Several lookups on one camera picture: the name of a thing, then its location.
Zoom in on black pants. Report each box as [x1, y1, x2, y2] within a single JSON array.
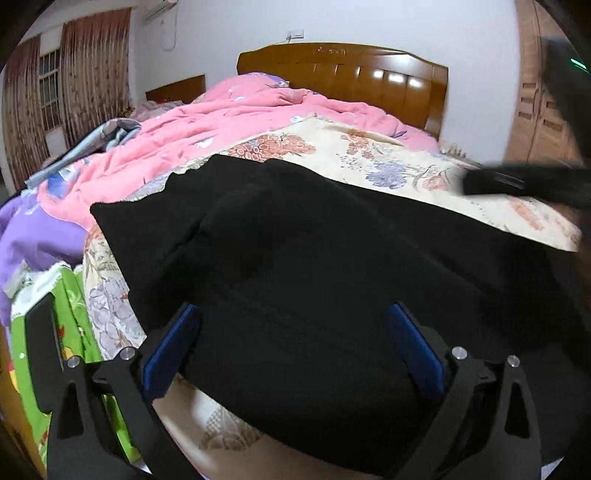
[[90, 155, 590, 477]]

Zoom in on wooden wardrobe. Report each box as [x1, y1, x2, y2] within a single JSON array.
[[505, 0, 583, 166]]

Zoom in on green patterned cloth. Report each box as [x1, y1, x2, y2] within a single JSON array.
[[8, 262, 131, 462]]

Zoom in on wooden headboard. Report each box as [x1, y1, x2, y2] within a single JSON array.
[[236, 42, 449, 138], [145, 75, 206, 104]]

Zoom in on purple bedsheet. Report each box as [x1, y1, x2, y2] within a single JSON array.
[[1, 193, 87, 329]]

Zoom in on grey striped garment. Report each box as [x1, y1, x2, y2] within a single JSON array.
[[25, 118, 141, 189]]

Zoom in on pink quilt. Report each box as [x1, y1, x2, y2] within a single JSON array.
[[37, 73, 438, 229]]

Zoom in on barred window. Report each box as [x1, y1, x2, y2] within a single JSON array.
[[38, 49, 62, 132]]

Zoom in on brown floral curtain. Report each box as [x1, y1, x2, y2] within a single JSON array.
[[60, 8, 132, 147]]

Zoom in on white air conditioner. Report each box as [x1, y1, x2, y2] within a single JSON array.
[[140, 0, 178, 23]]

